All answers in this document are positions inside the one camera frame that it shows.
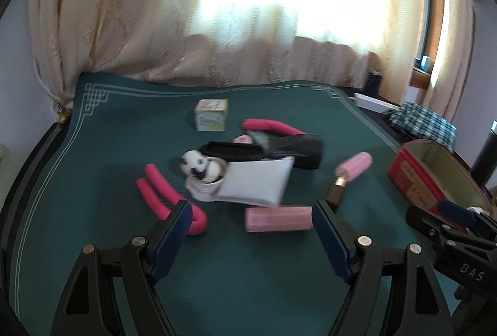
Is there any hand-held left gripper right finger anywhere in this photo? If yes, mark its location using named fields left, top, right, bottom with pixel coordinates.
left=312, top=199, right=456, bottom=336

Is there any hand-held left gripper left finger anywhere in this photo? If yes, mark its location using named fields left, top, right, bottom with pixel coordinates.
left=50, top=199, right=194, bottom=336

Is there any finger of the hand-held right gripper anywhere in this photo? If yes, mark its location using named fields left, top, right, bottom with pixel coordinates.
left=406, top=206, right=497, bottom=296
left=439, top=199, right=497, bottom=241

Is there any brown gold lipstick tube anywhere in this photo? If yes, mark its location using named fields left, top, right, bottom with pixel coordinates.
left=325, top=176, right=349, bottom=207

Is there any red tin box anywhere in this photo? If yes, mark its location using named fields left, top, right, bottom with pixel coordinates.
left=386, top=139, right=497, bottom=230

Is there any pink rectangular box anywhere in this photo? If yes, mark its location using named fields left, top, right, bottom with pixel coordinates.
left=244, top=205, right=313, bottom=233

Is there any white panda toy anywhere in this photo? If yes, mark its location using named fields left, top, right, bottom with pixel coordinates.
left=182, top=150, right=230, bottom=202

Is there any black hair brush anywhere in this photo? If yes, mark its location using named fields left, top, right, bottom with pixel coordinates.
left=199, top=134, right=324, bottom=170

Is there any teal glitter hair roller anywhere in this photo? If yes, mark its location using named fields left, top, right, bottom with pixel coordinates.
left=248, top=129, right=274, bottom=156

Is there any black bottle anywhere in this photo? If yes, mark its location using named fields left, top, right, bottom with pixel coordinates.
left=472, top=120, right=497, bottom=191

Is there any plaid cloth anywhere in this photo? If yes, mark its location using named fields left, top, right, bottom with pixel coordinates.
left=388, top=102, right=458, bottom=155

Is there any green desk mat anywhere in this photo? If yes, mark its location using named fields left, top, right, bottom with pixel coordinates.
left=8, top=72, right=459, bottom=336

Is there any small printed cardboard box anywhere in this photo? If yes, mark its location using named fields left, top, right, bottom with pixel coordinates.
left=194, top=99, right=229, bottom=132

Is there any white power strip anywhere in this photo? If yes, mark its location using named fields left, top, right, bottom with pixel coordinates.
left=354, top=94, right=400, bottom=114

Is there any dark cylindrical container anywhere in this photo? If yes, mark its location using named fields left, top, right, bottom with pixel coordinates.
left=366, top=68, right=384, bottom=98

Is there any gold curtain tassel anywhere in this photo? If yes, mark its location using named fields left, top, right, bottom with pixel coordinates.
left=56, top=103, right=73, bottom=126

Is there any cream patterned curtain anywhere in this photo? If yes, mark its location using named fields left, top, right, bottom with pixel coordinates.
left=421, top=0, right=477, bottom=123
left=27, top=0, right=422, bottom=92

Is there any brown window frame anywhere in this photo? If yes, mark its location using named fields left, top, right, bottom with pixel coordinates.
left=412, top=0, right=445, bottom=90

